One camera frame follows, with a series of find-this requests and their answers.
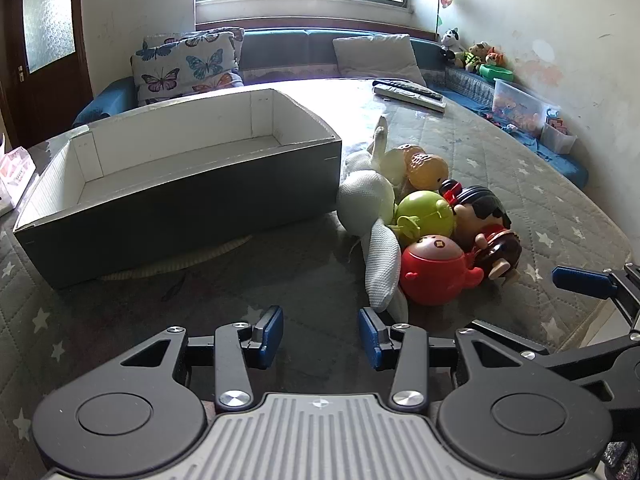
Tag red round toy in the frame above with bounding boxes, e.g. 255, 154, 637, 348
399, 235, 485, 306

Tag black-haired doll toy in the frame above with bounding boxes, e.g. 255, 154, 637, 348
440, 178, 523, 283

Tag grey cardboard box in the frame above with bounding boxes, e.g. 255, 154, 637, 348
12, 88, 343, 290

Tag grey pillow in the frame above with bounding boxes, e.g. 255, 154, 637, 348
332, 34, 427, 87

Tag pink and white tissue pack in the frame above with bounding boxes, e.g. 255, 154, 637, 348
0, 135, 37, 216

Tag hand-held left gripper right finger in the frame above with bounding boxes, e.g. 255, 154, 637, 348
358, 307, 551, 413

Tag black remote control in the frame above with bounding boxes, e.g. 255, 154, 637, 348
372, 79, 443, 101

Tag green round toy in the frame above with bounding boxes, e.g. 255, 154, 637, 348
395, 190, 457, 241

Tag small clear plastic box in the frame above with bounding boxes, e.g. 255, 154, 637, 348
541, 107, 577, 154

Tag brown plush toy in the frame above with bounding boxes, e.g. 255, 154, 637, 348
465, 41, 493, 72

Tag black and white plush cow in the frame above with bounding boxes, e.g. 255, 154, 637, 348
440, 27, 466, 63

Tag grey quilted desktop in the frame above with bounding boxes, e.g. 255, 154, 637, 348
0, 77, 633, 480

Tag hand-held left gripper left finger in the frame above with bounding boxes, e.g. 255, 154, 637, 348
120, 305, 285, 411

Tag blue sofa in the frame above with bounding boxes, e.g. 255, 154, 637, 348
72, 27, 590, 188

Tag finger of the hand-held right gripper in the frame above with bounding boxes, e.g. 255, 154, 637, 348
470, 319, 640, 403
552, 265, 640, 331

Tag large butterfly print pillow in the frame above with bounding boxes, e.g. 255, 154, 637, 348
131, 31, 244, 107

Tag white plush toy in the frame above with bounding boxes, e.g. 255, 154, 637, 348
336, 115, 411, 323

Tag green bowl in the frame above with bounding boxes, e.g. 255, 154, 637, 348
479, 63, 516, 82

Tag clear plastic storage bin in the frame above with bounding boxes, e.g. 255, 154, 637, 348
492, 78, 548, 138

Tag dark wooden door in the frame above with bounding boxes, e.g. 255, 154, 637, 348
0, 0, 96, 148

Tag orange round toy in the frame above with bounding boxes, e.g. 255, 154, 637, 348
382, 144, 449, 193

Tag white remote control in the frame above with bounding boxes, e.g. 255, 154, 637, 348
374, 84, 447, 113

